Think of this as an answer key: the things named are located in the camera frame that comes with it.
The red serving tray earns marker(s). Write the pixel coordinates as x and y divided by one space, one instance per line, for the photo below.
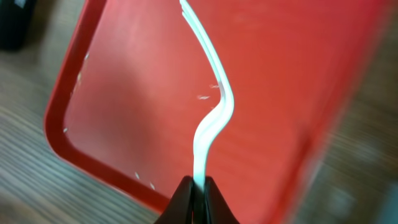
135 83

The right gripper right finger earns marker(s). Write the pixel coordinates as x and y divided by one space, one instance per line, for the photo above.
216 208

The white plastic fork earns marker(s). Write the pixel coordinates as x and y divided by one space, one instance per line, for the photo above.
215 121

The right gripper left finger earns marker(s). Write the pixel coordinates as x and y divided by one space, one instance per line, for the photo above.
179 209

